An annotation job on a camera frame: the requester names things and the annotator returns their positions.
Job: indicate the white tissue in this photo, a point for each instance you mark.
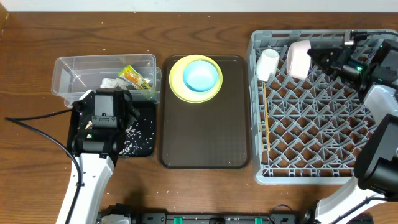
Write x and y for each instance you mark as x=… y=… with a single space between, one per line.
x=114 y=83

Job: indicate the light blue bowl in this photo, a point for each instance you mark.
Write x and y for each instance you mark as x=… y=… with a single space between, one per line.
x=200 y=76

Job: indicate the rice grains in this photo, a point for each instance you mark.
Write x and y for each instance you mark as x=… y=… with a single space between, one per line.
x=138 y=142

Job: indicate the grey dishwasher rack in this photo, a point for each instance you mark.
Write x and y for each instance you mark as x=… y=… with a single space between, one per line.
x=317 y=126

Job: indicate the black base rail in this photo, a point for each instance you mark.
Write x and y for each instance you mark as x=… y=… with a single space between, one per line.
x=120 y=213

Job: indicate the clear plastic bin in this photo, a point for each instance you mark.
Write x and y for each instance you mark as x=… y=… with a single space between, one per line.
x=73 y=76

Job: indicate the dark brown serving tray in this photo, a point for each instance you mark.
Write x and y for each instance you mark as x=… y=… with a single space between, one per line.
x=211 y=135

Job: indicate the white cup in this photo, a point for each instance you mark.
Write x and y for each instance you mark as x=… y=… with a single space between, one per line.
x=267 y=64

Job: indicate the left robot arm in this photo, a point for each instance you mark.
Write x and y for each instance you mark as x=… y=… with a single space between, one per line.
x=88 y=180

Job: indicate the yellow plate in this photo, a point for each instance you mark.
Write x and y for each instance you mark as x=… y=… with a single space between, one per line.
x=181 y=91

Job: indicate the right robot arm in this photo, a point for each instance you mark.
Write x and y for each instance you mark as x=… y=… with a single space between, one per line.
x=375 y=169

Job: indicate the white bowl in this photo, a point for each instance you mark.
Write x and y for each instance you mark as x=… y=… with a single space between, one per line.
x=298 y=60

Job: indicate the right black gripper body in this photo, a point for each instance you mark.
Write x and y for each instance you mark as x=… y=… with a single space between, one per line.
x=333 y=61

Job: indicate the green orange snack wrapper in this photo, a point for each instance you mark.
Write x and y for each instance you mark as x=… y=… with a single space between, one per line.
x=133 y=80

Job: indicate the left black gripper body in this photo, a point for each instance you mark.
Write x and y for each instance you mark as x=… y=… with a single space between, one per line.
x=130 y=114

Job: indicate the black rectangular tray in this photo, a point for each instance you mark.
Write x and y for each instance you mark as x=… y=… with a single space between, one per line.
x=145 y=120

